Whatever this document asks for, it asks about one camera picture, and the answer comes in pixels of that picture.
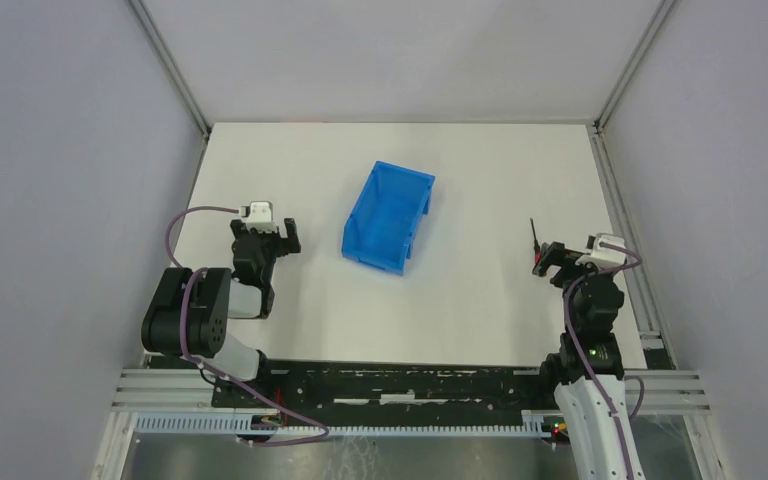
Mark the aluminium corner post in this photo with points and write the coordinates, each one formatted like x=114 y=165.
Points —
x=644 y=44
x=162 y=52

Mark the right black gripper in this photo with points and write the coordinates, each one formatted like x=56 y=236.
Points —
x=557 y=258

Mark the right aluminium corner post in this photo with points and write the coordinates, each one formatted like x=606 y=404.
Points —
x=644 y=44

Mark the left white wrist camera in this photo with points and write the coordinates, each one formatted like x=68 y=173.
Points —
x=258 y=216

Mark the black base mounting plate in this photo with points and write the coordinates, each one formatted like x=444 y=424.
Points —
x=352 y=394

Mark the blue plastic bin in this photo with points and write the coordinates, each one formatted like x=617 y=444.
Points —
x=380 y=229

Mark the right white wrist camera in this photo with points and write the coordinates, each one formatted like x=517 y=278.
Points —
x=603 y=251

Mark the right aluminium table rail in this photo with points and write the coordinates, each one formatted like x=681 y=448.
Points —
x=653 y=333

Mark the left aluminium corner post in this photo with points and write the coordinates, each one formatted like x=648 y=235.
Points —
x=162 y=52

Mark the red black screwdriver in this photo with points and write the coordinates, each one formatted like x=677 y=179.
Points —
x=535 y=243

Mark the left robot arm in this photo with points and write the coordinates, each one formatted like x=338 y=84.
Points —
x=188 y=315

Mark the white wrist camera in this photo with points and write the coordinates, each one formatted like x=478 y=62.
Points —
x=258 y=216
x=603 y=251

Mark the aluminium front frame rail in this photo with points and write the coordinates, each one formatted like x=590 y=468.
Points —
x=181 y=390

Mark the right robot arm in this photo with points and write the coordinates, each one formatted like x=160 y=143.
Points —
x=586 y=376

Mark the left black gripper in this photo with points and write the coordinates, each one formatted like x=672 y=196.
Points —
x=264 y=240

